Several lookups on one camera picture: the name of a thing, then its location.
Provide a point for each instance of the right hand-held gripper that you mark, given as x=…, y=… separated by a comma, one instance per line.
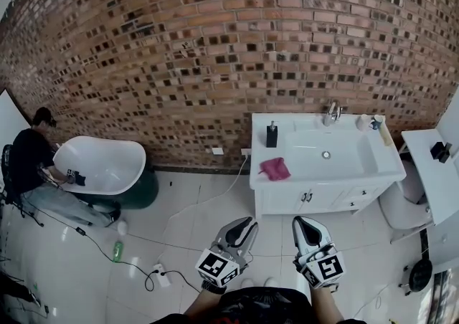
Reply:
x=324, y=267

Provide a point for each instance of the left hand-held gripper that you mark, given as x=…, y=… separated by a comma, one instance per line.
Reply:
x=217, y=265

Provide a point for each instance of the pink cloth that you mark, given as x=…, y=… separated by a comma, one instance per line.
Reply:
x=275, y=169

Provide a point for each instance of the black soap dispenser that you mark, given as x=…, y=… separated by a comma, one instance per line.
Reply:
x=272, y=136

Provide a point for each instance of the person's right forearm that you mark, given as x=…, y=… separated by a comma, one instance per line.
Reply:
x=328, y=306

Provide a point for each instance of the person's left forearm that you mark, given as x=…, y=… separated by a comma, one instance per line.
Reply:
x=201, y=306

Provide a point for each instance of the white vanity cabinet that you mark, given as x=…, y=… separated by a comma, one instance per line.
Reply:
x=315, y=199

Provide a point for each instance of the person's white shoe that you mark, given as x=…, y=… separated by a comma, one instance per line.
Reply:
x=271, y=282
x=247, y=282

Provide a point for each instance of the person's black shirt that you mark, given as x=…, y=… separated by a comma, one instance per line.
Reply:
x=265, y=306

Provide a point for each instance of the chrome sink drain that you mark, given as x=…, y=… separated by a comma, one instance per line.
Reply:
x=325, y=154

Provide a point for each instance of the white power strip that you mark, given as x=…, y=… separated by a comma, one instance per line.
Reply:
x=162, y=274

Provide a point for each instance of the white sink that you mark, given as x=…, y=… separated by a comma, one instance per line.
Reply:
x=330, y=150

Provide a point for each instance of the dark green bathtub base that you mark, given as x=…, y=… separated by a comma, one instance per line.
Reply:
x=143, y=190

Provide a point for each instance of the black round stand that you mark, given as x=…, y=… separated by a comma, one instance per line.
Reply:
x=419, y=276

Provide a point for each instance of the white round container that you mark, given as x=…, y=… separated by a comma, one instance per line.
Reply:
x=122, y=227

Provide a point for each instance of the green bottle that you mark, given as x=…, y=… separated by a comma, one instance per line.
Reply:
x=118, y=251

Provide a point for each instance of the chrome faucet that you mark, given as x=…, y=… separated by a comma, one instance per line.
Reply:
x=331, y=114

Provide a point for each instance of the white toilet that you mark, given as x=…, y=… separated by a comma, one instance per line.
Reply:
x=419, y=179

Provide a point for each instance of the white cup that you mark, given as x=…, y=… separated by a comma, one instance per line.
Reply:
x=362, y=122

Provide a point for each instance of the dark blue cup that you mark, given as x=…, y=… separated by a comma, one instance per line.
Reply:
x=376, y=123

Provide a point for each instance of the white bathtub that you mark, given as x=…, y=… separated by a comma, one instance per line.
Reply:
x=104, y=163

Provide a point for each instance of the black box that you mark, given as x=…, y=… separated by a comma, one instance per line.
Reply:
x=440, y=150

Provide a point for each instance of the black power adapter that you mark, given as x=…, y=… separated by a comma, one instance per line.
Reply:
x=80, y=231

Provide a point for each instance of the black chair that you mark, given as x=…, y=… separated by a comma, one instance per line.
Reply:
x=9, y=172

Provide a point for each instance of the white board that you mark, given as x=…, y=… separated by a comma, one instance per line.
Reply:
x=12, y=111

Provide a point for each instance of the white wall outlet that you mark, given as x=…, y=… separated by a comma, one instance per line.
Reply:
x=246, y=152
x=217, y=151

